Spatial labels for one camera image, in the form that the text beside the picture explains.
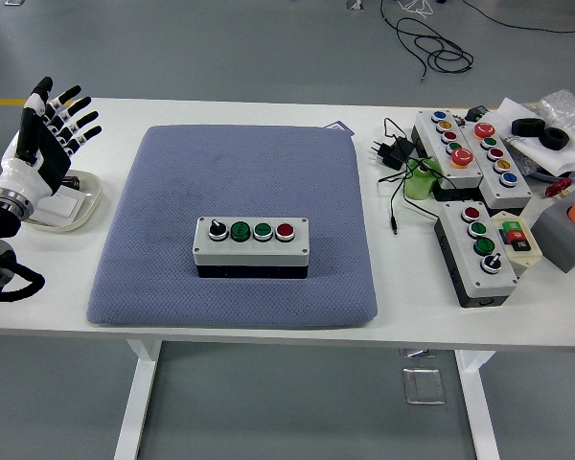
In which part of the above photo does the white and black robot left hand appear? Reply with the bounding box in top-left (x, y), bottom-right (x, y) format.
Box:
top-left (0, 76), bottom-right (104, 212)

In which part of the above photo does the grey four-button control box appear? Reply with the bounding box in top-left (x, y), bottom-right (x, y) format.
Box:
top-left (192, 215), bottom-right (311, 280)
top-left (433, 200), bottom-right (518, 308)

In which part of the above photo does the grey five-button control box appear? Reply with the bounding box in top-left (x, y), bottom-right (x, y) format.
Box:
top-left (410, 109), bottom-right (485, 201)
top-left (459, 122), bottom-right (534, 211)

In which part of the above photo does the cream oval tray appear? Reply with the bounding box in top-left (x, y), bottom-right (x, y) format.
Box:
top-left (26, 168), bottom-right (104, 235)

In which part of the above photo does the blue-grey padded mat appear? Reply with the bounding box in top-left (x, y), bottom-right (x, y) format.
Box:
top-left (85, 124), bottom-right (380, 330)

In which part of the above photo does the white table leg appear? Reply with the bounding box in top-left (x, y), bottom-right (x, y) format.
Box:
top-left (454, 349), bottom-right (502, 460)
top-left (113, 338), bottom-right (163, 460)

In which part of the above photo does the purple and white card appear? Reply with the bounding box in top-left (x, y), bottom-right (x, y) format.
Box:
top-left (321, 119), bottom-right (356, 139)

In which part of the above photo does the black power adapter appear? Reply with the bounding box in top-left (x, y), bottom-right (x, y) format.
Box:
top-left (367, 135), bottom-right (416, 171)

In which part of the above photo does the green cup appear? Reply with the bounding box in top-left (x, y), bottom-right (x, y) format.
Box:
top-left (402, 156), bottom-right (442, 201)

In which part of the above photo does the silver floor socket plate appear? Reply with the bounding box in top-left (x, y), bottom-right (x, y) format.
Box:
top-left (402, 366), bottom-right (447, 406)

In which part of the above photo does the white paper sheet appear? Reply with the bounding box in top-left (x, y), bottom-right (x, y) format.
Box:
top-left (495, 97), bottom-right (575, 176)

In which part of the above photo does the red knob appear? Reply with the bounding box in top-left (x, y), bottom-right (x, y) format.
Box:
top-left (544, 177), bottom-right (574, 197)

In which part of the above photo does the clear bubble wrap bag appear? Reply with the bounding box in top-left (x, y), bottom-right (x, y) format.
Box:
top-left (524, 89), bottom-right (575, 162)

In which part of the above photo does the grey block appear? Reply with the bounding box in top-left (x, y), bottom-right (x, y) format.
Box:
top-left (530, 190), bottom-right (575, 274)

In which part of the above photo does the white wall switch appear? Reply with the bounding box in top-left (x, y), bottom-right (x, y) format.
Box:
top-left (33, 184), bottom-right (85, 226)

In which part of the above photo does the black adapter cord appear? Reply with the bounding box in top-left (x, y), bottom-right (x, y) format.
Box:
top-left (377, 117), bottom-right (442, 236)

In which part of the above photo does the coiled black floor cable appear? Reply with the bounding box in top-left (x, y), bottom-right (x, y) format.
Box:
top-left (380, 0), bottom-right (474, 83)

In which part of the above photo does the white floor cord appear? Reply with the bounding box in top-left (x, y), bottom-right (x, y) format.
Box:
top-left (395, 0), bottom-right (435, 20)

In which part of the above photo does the black foam ring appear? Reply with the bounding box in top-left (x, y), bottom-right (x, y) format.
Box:
top-left (510, 117), bottom-right (547, 137)
top-left (540, 126), bottom-right (571, 151)

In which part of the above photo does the cream three-button switch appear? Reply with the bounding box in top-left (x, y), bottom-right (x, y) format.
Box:
top-left (489, 210), bottom-right (542, 278)

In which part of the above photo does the blue ring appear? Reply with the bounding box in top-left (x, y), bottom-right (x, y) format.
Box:
top-left (526, 160), bottom-right (575, 182)

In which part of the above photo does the long black floor cable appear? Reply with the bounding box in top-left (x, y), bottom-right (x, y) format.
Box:
top-left (467, 0), bottom-right (575, 35)

